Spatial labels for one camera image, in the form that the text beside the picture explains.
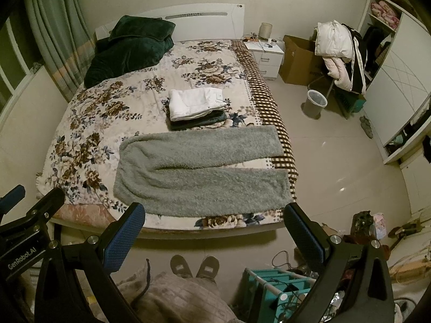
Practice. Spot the floral bed blanket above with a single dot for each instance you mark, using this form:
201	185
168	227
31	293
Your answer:
83	156

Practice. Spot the right grey slipper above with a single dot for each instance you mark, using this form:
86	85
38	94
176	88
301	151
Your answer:
208	269

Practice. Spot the grey slipper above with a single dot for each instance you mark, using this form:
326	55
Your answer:
180	267
208	269

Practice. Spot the left grey slipper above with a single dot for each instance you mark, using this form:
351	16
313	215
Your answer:
180	267

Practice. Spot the green curtain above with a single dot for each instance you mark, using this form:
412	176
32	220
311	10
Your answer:
64	41

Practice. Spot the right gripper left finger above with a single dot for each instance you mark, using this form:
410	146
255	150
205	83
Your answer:
59	295

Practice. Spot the white puffy jacket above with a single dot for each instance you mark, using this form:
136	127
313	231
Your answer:
333	40

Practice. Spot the white nightstand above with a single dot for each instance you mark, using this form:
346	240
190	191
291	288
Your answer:
268	56

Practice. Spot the window frame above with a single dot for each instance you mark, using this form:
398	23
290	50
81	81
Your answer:
20	60

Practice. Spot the pink folded bedding on shelf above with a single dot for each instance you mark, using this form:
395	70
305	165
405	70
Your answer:
385	13

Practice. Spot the grey waste bin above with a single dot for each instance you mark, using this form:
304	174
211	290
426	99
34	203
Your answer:
314	104

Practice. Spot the grey fluffy pants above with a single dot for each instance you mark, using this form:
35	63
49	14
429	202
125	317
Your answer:
202	173

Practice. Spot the dark folded garment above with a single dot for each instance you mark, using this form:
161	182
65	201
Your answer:
202	121

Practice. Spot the pink garment on chair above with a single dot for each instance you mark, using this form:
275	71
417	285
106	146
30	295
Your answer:
337	70

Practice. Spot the brown cardboard box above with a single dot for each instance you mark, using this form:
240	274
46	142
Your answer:
300	65

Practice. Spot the white folded pants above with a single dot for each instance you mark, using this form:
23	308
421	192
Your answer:
194	103

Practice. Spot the white bed headboard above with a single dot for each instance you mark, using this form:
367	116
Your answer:
205	21

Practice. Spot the dark green pillow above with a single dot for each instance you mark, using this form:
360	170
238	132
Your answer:
157	29

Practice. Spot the beige table lamp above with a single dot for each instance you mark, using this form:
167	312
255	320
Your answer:
265	30

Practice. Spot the white wardrobe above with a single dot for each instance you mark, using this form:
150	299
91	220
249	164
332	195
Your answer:
398	96

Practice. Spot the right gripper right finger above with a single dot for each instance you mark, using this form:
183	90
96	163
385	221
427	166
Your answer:
368	297

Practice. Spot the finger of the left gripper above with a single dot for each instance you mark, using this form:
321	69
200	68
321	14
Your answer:
38	215
11	199

